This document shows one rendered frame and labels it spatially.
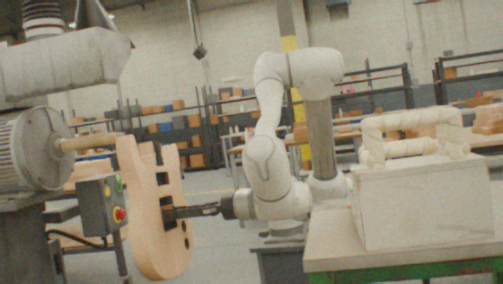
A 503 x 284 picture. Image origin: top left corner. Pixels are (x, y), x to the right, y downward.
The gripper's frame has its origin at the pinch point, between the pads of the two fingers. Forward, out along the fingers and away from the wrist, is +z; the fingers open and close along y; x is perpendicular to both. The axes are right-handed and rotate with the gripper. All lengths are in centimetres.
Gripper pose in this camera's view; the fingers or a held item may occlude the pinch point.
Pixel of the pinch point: (170, 213)
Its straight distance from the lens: 130.6
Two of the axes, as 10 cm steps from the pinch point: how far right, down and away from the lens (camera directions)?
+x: -1.3, -9.9, 0.6
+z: -9.7, 1.4, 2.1
